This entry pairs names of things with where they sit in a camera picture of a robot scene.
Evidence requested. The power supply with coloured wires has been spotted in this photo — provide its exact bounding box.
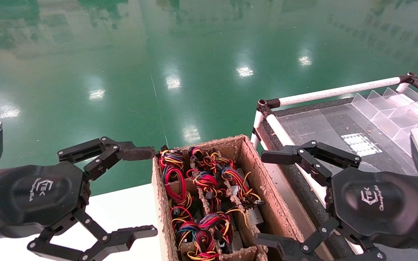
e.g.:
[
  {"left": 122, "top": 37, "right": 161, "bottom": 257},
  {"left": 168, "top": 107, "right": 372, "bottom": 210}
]
[
  {"left": 176, "top": 223, "right": 220, "bottom": 261},
  {"left": 221, "top": 166, "right": 264, "bottom": 210},
  {"left": 158, "top": 149, "right": 186, "bottom": 171},
  {"left": 188, "top": 146, "right": 220, "bottom": 167},
  {"left": 170, "top": 206, "right": 195, "bottom": 232},
  {"left": 162, "top": 166, "right": 193, "bottom": 209},
  {"left": 199, "top": 208, "right": 247, "bottom": 252},
  {"left": 187, "top": 169, "right": 221, "bottom": 211}
]

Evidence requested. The black pipe joint connector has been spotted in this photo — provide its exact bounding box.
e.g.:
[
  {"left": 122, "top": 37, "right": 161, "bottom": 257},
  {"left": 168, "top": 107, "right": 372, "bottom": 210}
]
[
  {"left": 399, "top": 72, "right": 418, "bottom": 90},
  {"left": 257, "top": 99, "right": 280, "bottom": 119}
]

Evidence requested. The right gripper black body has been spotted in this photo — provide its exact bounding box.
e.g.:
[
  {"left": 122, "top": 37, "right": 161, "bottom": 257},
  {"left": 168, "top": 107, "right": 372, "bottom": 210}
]
[{"left": 330, "top": 167, "right": 418, "bottom": 251}]

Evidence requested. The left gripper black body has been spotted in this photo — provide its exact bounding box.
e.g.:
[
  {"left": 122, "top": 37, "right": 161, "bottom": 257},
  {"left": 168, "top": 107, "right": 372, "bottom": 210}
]
[{"left": 0, "top": 161, "right": 91, "bottom": 241}]

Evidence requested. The clear acrylic divider tray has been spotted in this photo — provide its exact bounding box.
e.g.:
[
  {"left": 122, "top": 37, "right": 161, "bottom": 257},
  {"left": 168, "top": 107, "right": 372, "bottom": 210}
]
[{"left": 277, "top": 87, "right": 418, "bottom": 178}]

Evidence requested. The worn cardboard box with dividers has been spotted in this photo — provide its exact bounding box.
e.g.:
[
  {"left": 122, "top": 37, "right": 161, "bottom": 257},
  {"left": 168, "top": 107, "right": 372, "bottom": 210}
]
[{"left": 152, "top": 134, "right": 306, "bottom": 261}]

